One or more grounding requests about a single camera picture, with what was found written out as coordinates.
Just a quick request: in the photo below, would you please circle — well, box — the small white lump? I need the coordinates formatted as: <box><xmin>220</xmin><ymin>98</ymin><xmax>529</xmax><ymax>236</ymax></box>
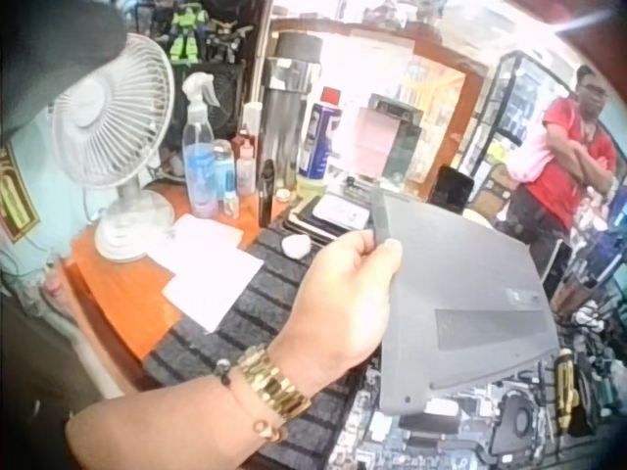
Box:
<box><xmin>280</xmin><ymin>233</ymin><xmax>312</xmax><ymax>259</ymax></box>

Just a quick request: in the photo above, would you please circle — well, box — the green robot figure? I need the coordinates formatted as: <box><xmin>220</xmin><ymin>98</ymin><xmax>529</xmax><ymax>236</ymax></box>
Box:
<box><xmin>169</xmin><ymin>0</ymin><xmax>213</xmax><ymax>65</ymax></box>

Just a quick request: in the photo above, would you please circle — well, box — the open laptop with motherboard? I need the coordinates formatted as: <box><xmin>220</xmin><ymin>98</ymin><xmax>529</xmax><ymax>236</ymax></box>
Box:
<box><xmin>327</xmin><ymin>337</ymin><xmax>627</xmax><ymax>470</ymax></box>

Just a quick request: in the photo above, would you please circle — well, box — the white paper sheet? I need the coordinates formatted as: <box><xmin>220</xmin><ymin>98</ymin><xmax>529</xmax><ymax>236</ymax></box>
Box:
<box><xmin>145</xmin><ymin>212</ymin><xmax>244</xmax><ymax>268</ymax></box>
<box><xmin>161</xmin><ymin>247</ymin><xmax>266</xmax><ymax>335</ymax></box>

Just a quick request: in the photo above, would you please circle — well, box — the black pen-shaped tool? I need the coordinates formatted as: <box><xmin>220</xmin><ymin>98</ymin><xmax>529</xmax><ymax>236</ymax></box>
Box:
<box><xmin>257</xmin><ymin>159</ymin><xmax>278</xmax><ymax>229</ymax></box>

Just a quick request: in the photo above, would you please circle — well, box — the box with pink sheet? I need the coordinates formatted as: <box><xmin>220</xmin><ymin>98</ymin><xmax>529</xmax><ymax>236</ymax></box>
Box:
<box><xmin>352</xmin><ymin>92</ymin><xmax>425</xmax><ymax>183</ymax></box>

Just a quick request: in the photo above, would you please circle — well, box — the glass display cabinet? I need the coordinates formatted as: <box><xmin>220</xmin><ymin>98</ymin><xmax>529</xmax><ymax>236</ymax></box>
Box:
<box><xmin>459</xmin><ymin>48</ymin><xmax>584</xmax><ymax>197</ymax></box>

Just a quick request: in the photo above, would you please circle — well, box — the rose gold bangle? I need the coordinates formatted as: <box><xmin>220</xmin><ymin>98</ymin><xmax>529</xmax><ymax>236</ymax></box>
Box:
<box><xmin>227</xmin><ymin>370</ymin><xmax>291</xmax><ymax>445</ymax></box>

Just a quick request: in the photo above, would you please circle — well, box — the black bead bracelet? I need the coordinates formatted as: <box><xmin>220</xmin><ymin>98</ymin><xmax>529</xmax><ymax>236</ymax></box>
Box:
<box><xmin>213</xmin><ymin>358</ymin><xmax>237</xmax><ymax>389</ymax></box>

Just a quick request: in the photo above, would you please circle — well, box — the grey striped work mat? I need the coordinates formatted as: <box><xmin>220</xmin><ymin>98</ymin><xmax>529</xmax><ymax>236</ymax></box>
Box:
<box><xmin>141</xmin><ymin>222</ymin><xmax>376</xmax><ymax>470</ymax></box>

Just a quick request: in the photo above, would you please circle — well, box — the grey laptop bottom cover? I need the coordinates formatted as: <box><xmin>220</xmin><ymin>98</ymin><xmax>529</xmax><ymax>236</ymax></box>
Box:
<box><xmin>369</xmin><ymin>188</ymin><xmax>562</xmax><ymax>418</ymax></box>

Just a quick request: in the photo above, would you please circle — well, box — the tall steel black flask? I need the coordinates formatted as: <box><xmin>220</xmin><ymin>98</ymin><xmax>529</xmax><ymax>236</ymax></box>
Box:
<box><xmin>259</xmin><ymin>29</ymin><xmax>324</xmax><ymax>198</ymax></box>

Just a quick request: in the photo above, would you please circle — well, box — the white desk fan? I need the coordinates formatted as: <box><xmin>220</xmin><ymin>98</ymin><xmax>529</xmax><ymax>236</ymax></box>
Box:
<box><xmin>48</xmin><ymin>32</ymin><xmax>177</xmax><ymax>263</ymax></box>

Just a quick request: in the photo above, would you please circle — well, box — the small clear bottle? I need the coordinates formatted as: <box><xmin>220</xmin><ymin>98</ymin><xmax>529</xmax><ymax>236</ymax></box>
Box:
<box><xmin>213</xmin><ymin>139</ymin><xmax>241</xmax><ymax>220</ymax></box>

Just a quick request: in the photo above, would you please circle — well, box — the green cup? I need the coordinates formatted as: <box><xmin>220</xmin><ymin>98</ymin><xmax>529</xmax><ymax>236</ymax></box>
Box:
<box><xmin>293</xmin><ymin>173</ymin><xmax>330</xmax><ymax>206</ymax></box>

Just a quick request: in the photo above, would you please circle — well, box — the person's left hand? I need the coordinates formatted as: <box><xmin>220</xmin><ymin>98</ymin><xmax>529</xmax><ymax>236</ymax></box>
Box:
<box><xmin>266</xmin><ymin>227</ymin><xmax>405</xmax><ymax>396</ymax></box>

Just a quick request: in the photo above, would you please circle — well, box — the dark robot figure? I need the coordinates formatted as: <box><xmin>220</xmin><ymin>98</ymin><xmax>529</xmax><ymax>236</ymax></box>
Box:
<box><xmin>210</xmin><ymin>12</ymin><xmax>257</xmax><ymax>64</ymax></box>

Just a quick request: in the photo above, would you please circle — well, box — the blue spray can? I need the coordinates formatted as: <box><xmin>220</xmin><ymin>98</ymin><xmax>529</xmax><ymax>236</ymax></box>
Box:
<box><xmin>298</xmin><ymin>86</ymin><xmax>343</xmax><ymax>180</ymax></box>

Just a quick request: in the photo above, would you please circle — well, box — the yellow black screwdriver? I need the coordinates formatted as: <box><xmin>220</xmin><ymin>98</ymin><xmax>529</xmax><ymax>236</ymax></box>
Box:
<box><xmin>553</xmin><ymin>349</ymin><xmax>580</xmax><ymax>445</ymax></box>

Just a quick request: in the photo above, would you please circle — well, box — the clear spray bottle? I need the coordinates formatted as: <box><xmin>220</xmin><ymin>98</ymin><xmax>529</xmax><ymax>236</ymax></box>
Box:
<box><xmin>180</xmin><ymin>70</ymin><xmax>221</xmax><ymax>219</ymax></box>

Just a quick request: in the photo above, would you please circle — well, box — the white squeeze bottle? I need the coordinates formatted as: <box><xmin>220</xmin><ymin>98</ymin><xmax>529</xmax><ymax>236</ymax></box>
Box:
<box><xmin>234</xmin><ymin>129</ymin><xmax>259</xmax><ymax>198</ymax></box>

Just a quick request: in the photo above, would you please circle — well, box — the stack of flat devices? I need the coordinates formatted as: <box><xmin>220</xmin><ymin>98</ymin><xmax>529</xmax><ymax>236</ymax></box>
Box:
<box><xmin>283</xmin><ymin>192</ymin><xmax>379</xmax><ymax>247</ymax></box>

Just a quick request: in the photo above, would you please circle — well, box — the black phone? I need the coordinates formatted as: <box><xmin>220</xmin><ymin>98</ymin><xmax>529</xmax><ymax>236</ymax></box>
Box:
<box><xmin>430</xmin><ymin>164</ymin><xmax>476</xmax><ymax>215</ymax></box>

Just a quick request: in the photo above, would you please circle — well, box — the gold wrist watch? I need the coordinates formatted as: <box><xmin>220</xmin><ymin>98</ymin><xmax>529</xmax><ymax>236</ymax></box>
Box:
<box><xmin>234</xmin><ymin>342</ymin><xmax>314</xmax><ymax>421</ymax></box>

